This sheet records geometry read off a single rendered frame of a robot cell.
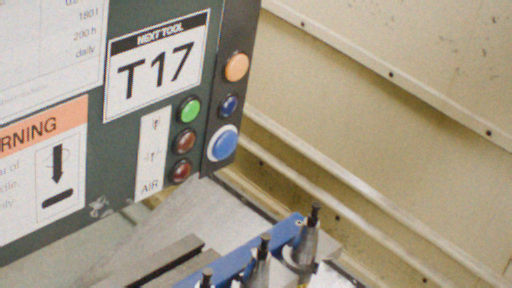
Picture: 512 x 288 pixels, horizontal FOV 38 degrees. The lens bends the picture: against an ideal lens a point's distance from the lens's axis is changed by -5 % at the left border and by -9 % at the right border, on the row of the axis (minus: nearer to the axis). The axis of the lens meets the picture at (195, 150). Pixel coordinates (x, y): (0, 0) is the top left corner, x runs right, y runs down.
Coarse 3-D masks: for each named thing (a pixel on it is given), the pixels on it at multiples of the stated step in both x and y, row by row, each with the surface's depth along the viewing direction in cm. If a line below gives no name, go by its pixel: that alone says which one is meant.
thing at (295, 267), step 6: (288, 246) 118; (288, 252) 118; (318, 252) 118; (282, 258) 117; (288, 258) 116; (318, 258) 117; (288, 264) 116; (294, 264) 115; (300, 264) 115; (312, 264) 116; (318, 264) 116; (294, 270) 115; (300, 270) 115; (306, 270) 115; (312, 270) 117; (318, 270) 118; (300, 276) 116; (306, 276) 116
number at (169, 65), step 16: (160, 48) 57; (176, 48) 59; (192, 48) 60; (160, 64) 58; (176, 64) 60; (192, 64) 61; (144, 80) 58; (160, 80) 59; (176, 80) 61; (144, 96) 59
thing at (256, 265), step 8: (256, 256) 106; (248, 264) 108; (256, 264) 106; (264, 264) 106; (248, 272) 108; (256, 272) 107; (264, 272) 107; (240, 280) 110; (248, 280) 108; (256, 280) 107; (264, 280) 108
